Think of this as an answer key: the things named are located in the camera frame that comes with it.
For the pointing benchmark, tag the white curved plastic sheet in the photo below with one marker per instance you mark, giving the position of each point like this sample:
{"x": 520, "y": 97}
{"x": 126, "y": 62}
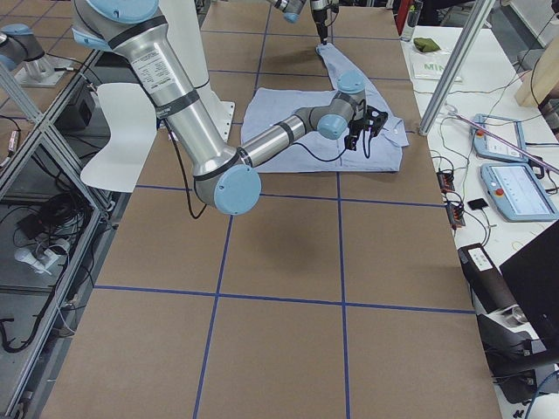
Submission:
{"x": 132, "y": 125}

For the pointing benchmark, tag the black laptop screen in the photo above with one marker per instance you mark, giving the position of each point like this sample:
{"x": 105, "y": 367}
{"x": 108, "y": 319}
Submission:
{"x": 531, "y": 275}

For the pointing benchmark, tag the green cloth pouch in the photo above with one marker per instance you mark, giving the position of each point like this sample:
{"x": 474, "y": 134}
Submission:
{"x": 426, "y": 45}

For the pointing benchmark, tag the far blue teach pendant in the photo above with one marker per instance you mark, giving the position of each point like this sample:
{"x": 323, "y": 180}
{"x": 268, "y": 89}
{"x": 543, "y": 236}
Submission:
{"x": 499, "y": 139}

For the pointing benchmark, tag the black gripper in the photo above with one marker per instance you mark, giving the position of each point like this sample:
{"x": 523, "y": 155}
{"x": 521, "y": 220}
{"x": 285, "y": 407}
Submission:
{"x": 357, "y": 127}
{"x": 320, "y": 17}

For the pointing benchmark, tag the brown paper table mat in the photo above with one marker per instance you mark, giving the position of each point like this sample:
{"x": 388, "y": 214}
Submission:
{"x": 338, "y": 296}

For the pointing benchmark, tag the aluminium frame post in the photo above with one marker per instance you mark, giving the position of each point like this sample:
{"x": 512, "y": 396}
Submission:
{"x": 467, "y": 37}

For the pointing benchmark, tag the near blue teach pendant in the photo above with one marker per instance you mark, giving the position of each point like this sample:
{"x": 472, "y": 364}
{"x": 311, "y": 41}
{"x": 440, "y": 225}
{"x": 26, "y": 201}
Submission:
{"x": 517, "y": 193}

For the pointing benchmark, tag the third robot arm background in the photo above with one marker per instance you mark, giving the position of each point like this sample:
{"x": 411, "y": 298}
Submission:
{"x": 18, "y": 45}

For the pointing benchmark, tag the white MINI paper bag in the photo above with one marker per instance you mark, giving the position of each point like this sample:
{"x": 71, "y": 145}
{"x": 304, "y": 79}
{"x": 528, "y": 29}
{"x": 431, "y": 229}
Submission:
{"x": 428, "y": 65}

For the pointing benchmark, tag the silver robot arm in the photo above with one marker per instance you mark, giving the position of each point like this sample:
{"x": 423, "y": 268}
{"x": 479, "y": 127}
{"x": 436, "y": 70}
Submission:
{"x": 161, "y": 41}
{"x": 291, "y": 10}

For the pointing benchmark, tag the blue teach pendant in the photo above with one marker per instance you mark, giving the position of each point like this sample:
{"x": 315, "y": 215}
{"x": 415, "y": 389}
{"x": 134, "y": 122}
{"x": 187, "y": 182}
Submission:
{"x": 499, "y": 139}
{"x": 517, "y": 193}

